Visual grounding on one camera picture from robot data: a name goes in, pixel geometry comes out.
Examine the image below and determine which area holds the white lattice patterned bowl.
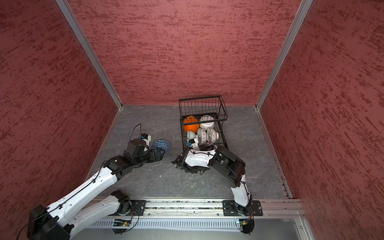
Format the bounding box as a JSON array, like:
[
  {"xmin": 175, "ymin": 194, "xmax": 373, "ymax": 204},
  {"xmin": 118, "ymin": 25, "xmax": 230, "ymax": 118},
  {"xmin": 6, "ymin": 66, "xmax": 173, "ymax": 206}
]
[{"xmin": 207, "ymin": 128, "xmax": 220, "ymax": 144}]

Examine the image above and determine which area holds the pale green lined bowl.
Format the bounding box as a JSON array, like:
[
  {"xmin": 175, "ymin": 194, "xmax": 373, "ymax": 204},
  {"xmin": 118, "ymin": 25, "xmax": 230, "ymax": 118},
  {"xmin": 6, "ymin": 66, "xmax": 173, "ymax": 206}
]
[{"xmin": 187, "ymin": 131, "xmax": 199, "ymax": 145}]

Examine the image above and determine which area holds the orange square bowl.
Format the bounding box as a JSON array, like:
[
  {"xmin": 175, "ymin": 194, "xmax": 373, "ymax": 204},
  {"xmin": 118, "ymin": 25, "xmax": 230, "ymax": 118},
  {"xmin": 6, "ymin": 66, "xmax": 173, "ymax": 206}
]
[{"xmin": 183, "ymin": 116, "xmax": 200, "ymax": 134}]

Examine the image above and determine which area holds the blue patterned bowl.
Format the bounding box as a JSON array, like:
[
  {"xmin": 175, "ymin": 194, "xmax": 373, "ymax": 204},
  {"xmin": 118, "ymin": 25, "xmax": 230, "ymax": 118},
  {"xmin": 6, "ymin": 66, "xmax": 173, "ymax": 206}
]
[{"xmin": 152, "ymin": 139, "xmax": 171, "ymax": 157}]

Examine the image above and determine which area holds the grey green patterned bowl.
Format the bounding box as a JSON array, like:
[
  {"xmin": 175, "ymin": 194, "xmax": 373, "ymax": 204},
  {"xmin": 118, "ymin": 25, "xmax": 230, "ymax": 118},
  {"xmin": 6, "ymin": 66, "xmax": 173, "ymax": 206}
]
[{"xmin": 197, "ymin": 128, "xmax": 209, "ymax": 146}]

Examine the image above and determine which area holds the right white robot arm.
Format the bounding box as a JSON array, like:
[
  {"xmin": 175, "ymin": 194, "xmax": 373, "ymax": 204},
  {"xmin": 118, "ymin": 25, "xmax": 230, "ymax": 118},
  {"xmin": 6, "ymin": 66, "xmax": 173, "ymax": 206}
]
[{"xmin": 172, "ymin": 146, "xmax": 253, "ymax": 218}]

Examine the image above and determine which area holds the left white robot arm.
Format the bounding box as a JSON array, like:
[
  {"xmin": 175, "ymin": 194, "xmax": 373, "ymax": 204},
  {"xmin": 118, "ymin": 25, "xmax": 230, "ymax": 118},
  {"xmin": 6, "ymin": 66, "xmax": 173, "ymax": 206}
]
[{"xmin": 27, "ymin": 139, "xmax": 168, "ymax": 240}]

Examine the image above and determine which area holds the left corner aluminium profile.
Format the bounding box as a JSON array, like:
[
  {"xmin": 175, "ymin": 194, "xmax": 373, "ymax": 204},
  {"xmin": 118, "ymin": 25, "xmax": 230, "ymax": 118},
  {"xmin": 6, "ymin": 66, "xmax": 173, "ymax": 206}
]
[{"xmin": 56, "ymin": 0, "xmax": 123, "ymax": 111}]

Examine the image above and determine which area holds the corner aluminium profile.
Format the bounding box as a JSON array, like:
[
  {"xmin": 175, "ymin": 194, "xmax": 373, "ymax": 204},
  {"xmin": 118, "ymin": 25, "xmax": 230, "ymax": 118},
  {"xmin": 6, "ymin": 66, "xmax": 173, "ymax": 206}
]
[
  {"xmin": 256, "ymin": 0, "xmax": 313, "ymax": 112},
  {"xmin": 56, "ymin": 0, "xmax": 123, "ymax": 111}
]

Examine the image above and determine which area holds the right corner aluminium profile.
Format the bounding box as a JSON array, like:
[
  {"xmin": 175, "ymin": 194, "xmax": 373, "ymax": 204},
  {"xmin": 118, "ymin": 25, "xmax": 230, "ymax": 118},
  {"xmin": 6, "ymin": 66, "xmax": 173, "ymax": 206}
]
[{"xmin": 256, "ymin": 0, "xmax": 313, "ymax": 112}]

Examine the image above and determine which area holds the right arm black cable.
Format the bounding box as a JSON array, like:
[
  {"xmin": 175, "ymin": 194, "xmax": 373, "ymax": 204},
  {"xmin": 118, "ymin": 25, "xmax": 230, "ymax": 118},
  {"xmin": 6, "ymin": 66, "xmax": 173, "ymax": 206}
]
[{"xmin": 172, "ymin": 149, "xmax": 217, "ymax": 175}]

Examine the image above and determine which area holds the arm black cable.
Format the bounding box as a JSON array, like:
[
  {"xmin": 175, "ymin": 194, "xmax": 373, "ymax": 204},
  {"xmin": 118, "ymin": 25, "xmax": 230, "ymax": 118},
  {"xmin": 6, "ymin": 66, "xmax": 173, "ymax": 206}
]
[
  {"xmin": 16, "ymin": 123, "xmax": 143, "ymax": 240},
  {"xmin": 172, "ymin": 149, "xmax": 217, "ymax": 175}
]

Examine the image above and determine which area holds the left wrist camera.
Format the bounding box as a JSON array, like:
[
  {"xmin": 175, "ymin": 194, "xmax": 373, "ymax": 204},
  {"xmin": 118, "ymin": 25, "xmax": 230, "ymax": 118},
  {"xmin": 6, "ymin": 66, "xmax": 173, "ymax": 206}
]
[{"xmin": 140, "ymin": 134, "xmax": 152, "ymax": 151}]

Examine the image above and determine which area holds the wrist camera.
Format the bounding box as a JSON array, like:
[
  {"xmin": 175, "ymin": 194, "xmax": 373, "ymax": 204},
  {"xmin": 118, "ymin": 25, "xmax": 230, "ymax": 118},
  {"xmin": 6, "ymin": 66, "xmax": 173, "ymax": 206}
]
[
  {"xmin": 140, "ymin": 134, "xmax": 152, "ymax": 151},
  {"xmin": 188, "ymin": 138, "xmax": 200, "ymax": 151}
]

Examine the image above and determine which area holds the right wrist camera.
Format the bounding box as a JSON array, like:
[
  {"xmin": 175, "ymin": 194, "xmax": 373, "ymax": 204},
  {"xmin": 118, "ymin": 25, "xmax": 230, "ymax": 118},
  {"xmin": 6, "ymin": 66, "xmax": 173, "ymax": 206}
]
[{"xmin": 188, "ymin": 138, "xmax": 200, "ymax": 151}]

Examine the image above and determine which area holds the black wire dish rack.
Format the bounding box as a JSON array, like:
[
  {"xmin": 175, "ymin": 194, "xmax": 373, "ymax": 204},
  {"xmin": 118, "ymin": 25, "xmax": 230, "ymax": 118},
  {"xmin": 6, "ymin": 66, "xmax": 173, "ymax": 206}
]
[{"xmin": 179, "ymin": 95, "xmax": 228, "ymax": 150}]

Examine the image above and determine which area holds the perforated cable duct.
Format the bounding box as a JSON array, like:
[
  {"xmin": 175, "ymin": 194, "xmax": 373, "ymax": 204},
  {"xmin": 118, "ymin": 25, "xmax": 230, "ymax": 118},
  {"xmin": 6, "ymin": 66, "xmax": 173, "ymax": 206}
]
[{"xmin": 88, "ymin": 218, "xmax": 240, "ymax": 231}]

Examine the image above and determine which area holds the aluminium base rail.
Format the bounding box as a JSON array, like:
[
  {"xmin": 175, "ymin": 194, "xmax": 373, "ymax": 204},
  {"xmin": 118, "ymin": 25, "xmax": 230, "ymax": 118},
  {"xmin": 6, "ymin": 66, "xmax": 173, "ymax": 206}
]
[{"xmin": 61, "ymin": 197, "xmax": 301, "ymax": 217}]

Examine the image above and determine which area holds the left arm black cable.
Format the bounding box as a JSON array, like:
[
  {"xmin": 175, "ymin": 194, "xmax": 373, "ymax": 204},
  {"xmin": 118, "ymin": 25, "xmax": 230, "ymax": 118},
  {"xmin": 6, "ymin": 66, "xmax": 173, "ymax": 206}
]
[{"xmin": 16, "ymin": 123, "xmax": 143, "ymax": 240}]

